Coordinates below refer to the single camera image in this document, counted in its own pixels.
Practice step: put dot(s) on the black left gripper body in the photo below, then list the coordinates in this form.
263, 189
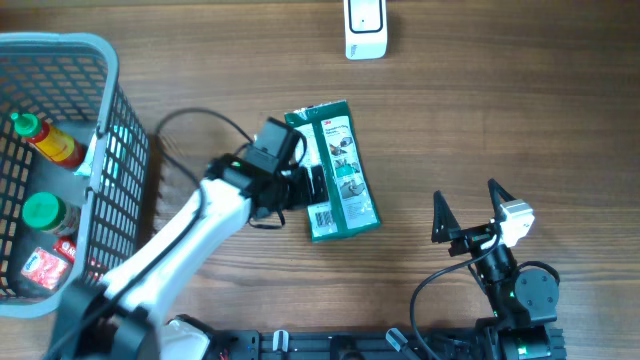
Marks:
299, 192

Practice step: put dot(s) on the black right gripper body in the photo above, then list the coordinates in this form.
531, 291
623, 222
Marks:
469, 240

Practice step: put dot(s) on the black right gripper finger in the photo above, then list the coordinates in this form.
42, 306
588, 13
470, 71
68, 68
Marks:
445, 226
498, 195

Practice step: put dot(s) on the green sponge package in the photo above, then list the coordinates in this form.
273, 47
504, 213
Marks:
348, 208

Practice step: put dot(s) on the red sauce squeeze bottle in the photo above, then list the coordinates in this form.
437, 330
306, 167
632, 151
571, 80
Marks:
55, 145

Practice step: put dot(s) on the green lid jar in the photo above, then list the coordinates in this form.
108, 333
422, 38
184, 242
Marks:
46, 212

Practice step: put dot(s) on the red tissue packet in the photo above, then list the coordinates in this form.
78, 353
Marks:
44, 269

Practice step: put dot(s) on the red candy bar wrapper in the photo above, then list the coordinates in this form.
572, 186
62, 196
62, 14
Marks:
66, 247

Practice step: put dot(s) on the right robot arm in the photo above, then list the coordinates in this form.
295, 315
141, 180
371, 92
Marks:
523, 296

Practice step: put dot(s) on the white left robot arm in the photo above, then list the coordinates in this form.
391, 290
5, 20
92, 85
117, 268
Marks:
124, 316

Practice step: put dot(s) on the white barcode scanner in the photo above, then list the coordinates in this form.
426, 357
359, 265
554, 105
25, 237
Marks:
366, 30

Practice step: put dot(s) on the grey plastic shopping basket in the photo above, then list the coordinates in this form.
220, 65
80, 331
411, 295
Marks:
71, 82

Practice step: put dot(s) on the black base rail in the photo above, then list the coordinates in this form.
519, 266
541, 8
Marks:
391, 344

